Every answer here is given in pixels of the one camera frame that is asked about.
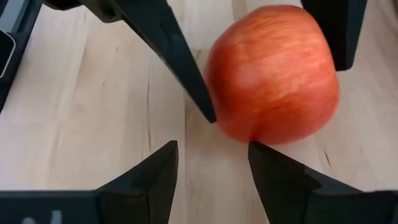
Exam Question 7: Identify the black aluminium table frame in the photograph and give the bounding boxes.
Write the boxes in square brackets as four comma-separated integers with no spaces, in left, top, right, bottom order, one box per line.
[0,0,44,113]

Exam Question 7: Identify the orange-red striped apple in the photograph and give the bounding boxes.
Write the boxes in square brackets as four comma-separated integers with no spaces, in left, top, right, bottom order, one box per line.
[203,4,340,146]

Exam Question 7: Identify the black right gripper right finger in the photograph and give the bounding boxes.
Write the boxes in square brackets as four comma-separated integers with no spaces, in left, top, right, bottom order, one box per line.
[247,140,398,224]

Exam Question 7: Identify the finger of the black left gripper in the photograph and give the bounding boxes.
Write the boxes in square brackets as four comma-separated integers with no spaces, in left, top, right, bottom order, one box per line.
[43,0,218,124]
[300,0,368,72]

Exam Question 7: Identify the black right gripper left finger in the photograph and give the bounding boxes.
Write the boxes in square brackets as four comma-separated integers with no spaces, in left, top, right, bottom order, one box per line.
[0,139,179,224]

